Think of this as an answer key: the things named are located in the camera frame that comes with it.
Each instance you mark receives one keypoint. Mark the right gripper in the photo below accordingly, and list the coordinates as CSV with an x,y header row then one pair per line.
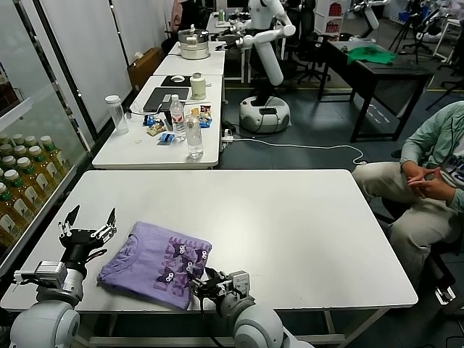
x,y
217,287

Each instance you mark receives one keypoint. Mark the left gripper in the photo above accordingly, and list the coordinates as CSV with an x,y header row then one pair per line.
x,y
80,241

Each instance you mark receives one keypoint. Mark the purple t-shirt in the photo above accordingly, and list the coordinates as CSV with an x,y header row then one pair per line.
x,y
152,261

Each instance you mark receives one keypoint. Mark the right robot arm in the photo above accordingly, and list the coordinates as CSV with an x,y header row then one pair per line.
x,y
257,326

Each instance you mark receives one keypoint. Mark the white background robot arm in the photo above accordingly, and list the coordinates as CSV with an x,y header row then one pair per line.
x,y
371,18

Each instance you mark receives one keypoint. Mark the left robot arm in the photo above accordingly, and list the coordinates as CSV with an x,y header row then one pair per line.
x,y
43,322

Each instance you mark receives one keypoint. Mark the seated person right hand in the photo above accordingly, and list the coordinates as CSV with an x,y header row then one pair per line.
x,y
420,178

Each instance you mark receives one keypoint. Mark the seated person left hand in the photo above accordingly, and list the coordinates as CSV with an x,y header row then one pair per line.
x,y
438,190

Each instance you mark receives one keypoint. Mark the yellow tea bottle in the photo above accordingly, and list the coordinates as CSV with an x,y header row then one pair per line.
x,y
17,139
54,159
32,181
30,141
3,140
5,149
20,151
20,195
7,206
43,170
7,163

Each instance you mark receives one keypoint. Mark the white desk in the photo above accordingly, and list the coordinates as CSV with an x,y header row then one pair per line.
x,y
119,156
195,67

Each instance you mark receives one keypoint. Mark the clear jar white lid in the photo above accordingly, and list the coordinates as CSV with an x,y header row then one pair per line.
x,y
117,116

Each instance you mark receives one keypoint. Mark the blue striped snack packet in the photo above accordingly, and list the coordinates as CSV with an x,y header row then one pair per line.
x,y
165,138

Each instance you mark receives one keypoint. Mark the clear nut snack packet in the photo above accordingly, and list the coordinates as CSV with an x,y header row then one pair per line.
x,y
156,130

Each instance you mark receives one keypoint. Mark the blue candy wrapper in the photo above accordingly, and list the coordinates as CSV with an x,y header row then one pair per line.
x,y
150,120

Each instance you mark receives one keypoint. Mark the water bottle red label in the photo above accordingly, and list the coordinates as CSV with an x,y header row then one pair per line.
x,y
177,123

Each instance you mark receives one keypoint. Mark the large clear water bottle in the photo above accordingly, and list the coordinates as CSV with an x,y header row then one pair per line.
x,y
194,137

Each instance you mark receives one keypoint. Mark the dark grey laptop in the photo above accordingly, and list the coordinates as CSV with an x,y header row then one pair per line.
x,y
159,99

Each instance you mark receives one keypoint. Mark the glass door display fridge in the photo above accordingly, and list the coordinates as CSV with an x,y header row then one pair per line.
x,y
36,90

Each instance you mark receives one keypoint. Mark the white power strip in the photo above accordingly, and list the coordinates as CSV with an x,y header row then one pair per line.
x,y
227,137

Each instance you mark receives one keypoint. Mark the small white remote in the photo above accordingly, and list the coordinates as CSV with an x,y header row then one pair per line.
x,y
166,98

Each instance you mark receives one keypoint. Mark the orange snack packet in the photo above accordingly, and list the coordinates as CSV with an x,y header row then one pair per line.
x,y
194,111

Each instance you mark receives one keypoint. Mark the blue white snack packet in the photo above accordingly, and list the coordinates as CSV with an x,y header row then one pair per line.
x,y
204,121

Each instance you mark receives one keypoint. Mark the cardboard box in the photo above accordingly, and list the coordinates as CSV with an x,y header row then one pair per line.
x,y
145,72

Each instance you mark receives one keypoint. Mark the black mouse pad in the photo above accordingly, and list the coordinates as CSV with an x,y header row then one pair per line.
x,y
165,80

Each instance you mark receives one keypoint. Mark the red black snack packet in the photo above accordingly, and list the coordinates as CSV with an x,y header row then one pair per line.
x,y
205,108

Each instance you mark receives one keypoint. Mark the white computer mouse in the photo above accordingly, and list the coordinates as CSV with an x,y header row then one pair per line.
x,y
177,78

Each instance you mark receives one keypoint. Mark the cream canister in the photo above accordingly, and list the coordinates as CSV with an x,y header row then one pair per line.
x,y
198,87

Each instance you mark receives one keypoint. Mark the steel steamer pot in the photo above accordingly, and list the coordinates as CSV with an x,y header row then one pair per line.
x,y
194,50

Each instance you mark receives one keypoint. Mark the person in pink top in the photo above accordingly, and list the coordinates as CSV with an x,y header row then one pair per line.
x,y
177,14

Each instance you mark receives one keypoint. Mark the white humanoid robot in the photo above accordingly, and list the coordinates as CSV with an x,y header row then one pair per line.
x,y
268,61

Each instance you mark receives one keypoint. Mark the black swivel chair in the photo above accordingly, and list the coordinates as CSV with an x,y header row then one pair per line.
x,y
447,275

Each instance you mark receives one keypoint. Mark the green bottle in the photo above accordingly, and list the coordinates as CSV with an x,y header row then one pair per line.
x,y
221,15

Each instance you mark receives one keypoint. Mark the black office chair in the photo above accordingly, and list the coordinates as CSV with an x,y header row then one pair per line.
x,y
308,47

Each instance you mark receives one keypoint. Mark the seated person green jacket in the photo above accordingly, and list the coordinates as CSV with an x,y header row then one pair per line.
x,y
431,137

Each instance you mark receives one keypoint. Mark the green cloth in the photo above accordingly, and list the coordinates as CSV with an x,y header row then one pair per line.
x,y
369,56

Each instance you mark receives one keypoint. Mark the black table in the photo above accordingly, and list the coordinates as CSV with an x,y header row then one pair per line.
x,y
391,72

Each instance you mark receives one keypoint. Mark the white shelf red items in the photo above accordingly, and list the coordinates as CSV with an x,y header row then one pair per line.
x,y
333,25

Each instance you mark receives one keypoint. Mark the black tripod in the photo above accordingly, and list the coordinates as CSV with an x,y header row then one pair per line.
x,y
400,32

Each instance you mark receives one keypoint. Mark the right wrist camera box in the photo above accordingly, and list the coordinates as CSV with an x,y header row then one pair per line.
x,y
240,282

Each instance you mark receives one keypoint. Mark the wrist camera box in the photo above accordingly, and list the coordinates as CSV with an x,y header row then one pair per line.
x,y
240,282
50,272

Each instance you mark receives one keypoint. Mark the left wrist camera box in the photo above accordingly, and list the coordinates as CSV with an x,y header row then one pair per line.
x,y
50,272

